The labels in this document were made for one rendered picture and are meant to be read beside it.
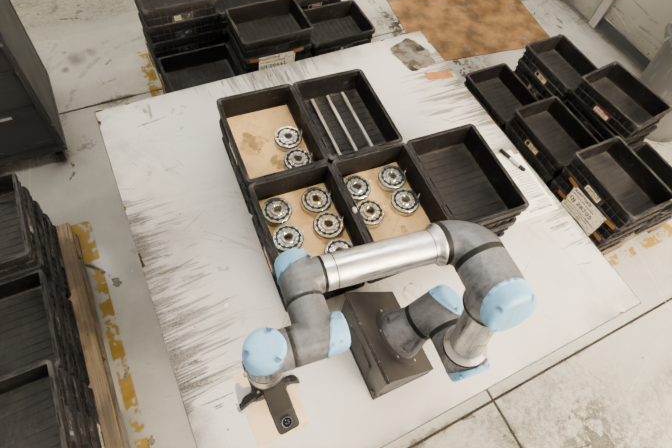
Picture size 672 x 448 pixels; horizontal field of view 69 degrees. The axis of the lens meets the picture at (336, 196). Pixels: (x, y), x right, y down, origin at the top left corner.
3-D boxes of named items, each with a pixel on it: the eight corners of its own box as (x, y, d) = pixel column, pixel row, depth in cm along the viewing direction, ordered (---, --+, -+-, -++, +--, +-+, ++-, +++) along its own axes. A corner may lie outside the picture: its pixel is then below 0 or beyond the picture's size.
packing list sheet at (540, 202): (562, 207, 200) (562, 206, 199) (518, 226, 192) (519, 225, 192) (514, 148, 214) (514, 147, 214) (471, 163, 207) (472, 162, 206)
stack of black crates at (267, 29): (290, 56, 310) (292, -6, 273) (309, 89, 297) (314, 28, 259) (229, 71, 298) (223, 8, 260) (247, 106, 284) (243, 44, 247)
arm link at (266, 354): (296, 361, 81) (246, 377, 79) (294, 376, 91) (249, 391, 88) (283, 317, 85) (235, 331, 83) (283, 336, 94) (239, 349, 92)
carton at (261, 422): (307, 425, 113) (309, 420, 107) (259, 450, 110) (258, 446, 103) (281, 361, 121) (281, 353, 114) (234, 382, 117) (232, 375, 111)
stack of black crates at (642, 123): (625, 164, 291) (678, 112, 253) (584, 182, 281) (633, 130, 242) (578, 114, 310) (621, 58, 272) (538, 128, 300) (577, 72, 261)
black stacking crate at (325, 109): (397, 160, 190) (403, 141, 180) (327, 179, 181) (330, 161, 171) (356, 89, 208) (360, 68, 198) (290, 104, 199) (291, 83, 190)
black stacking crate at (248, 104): (326, 180, 181) (329, 161, 171) (248, 202, 172) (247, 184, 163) (290, 104, 199) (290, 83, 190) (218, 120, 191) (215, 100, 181)
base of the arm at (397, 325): (420, 353, 153) (444, 338, 149) (398, 363, 140) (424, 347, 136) (395, 311, 159) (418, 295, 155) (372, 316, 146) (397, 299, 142)
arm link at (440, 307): (423, 303, 153) (457, 281, 148) (442, 343, 146) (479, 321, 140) (402, 300, 145) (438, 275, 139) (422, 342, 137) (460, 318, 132)
